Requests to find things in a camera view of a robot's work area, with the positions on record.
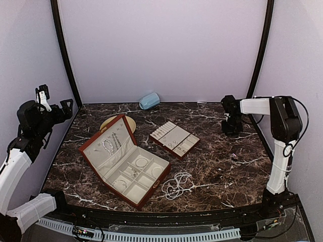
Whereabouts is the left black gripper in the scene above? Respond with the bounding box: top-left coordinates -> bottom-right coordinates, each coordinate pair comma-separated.
34,99 -> 73,139

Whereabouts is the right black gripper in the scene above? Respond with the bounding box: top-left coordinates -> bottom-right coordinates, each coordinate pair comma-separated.
222,114 -> 243,136

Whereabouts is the small red jewelry tray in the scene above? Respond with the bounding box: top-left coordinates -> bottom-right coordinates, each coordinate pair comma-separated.
149,121 -> 200,160

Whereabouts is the white bangle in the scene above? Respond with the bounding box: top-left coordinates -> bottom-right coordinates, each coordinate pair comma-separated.
151,167 -> 163,177

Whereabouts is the large red jewelry box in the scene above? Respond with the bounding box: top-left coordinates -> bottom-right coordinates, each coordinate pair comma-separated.
79,114 -> 171,210

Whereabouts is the silver link bracelet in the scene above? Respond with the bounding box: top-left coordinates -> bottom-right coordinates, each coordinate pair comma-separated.
112,178 -> 128,189

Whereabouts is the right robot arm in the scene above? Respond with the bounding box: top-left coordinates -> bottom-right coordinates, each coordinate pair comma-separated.
221,95 -> 303,219

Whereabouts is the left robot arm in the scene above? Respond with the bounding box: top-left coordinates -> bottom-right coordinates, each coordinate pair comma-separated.
1,99 -> 73,241

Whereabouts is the light blue faceted cup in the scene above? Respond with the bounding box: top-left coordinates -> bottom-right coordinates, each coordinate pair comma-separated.
139,92 -> 160,110

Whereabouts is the beige plate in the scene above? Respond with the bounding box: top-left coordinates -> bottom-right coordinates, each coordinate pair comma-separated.
99,115 -> 136,133

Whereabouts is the chunky pearl necklace in lid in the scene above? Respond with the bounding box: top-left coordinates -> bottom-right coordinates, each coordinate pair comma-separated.
102,139 -> 115,156

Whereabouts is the long white pearl necklace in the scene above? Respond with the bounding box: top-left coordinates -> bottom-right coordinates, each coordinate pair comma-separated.
161,172 -> 194,201

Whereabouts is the white cable duct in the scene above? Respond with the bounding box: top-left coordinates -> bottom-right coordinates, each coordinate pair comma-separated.
36,218 -> 241,241

